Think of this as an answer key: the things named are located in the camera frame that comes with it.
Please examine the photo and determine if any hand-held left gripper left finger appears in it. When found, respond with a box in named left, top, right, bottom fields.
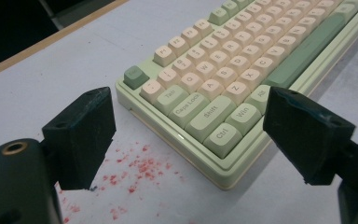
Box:
left=41, top=86, right=117, bottom=191

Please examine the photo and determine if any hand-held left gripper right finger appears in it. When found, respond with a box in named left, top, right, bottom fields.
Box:
left=262, top=86, right=357, bottom=187

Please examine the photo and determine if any green and cream mechanical keyboard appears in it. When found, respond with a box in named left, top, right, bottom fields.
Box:
left=115, top=0, right=358, bottom=191

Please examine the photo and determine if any white table board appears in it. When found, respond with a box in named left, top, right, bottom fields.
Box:
left=0, top=0, right=358, bottom=224

